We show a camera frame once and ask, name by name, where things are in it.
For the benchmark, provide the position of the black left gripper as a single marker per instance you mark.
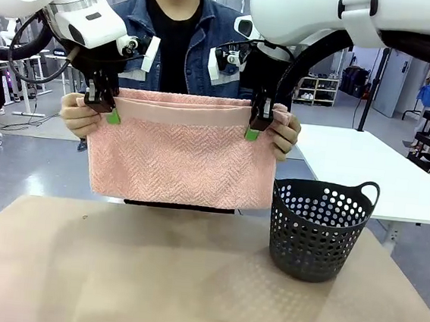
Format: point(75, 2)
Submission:
point(95, 62)

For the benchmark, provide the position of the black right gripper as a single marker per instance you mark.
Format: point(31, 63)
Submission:
point(261, 74)

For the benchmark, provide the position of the pink towel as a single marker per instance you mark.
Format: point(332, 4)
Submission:
point(181, 157)

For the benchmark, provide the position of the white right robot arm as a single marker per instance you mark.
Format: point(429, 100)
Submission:
point(298, 13)

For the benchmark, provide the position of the person's right hand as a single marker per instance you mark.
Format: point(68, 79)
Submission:
point(76, 119)

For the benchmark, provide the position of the person's left hand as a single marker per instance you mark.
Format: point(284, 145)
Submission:
point(287, 137)

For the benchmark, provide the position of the white shoe shelf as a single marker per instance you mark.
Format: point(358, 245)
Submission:
point(317, 89)

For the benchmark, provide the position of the white standing desk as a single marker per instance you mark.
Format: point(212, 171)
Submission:
point(33, 75)

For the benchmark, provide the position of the person in denim jacket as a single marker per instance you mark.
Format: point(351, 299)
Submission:
point(172, 50)

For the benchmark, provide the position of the black suitcase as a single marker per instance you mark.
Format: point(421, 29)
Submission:
point(354, 81)

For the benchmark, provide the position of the black stand pole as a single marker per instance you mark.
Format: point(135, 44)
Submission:
point(370, 92)

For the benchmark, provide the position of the white table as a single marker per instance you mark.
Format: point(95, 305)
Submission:
point(370, 168)

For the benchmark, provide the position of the black perforated plastic basket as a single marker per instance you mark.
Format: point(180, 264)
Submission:
point(314, 239)

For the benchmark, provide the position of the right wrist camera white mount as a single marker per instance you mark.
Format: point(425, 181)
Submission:
point(216, 66)

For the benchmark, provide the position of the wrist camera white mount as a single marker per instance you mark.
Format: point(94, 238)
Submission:
point(216, 66)
point(151, 54)

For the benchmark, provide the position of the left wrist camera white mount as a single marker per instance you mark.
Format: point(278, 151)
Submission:
point(151, 54)

